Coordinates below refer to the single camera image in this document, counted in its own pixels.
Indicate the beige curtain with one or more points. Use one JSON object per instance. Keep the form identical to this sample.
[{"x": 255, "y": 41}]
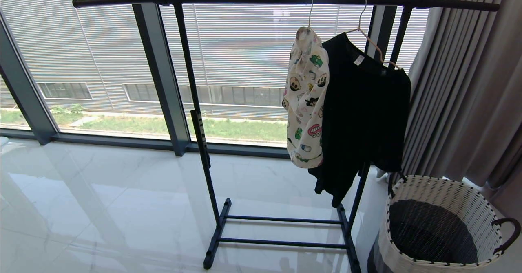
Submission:
[{"x": 469, "y": 81}]

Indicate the window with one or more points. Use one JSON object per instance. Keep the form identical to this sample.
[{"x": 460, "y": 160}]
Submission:
[{"x": 102, "y": 40}]

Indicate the white laundry basket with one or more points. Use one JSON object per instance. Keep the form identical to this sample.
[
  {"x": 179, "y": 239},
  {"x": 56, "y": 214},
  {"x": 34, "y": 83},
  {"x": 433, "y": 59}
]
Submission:
[{"x": 444, "y": 191}]

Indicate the cream printed garment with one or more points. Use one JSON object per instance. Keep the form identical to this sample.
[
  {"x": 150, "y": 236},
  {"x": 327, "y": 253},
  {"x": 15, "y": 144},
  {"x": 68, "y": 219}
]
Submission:
[{"x": 306, "y": 102}]

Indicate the pink clothes hanger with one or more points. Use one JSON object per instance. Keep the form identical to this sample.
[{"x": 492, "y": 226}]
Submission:
[
  {"x": 310, "y": 12},
  {"x": 373, "y": 45}
]

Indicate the black garment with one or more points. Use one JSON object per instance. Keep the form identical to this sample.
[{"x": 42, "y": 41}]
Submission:
[{"x": 367, "y": 114}]

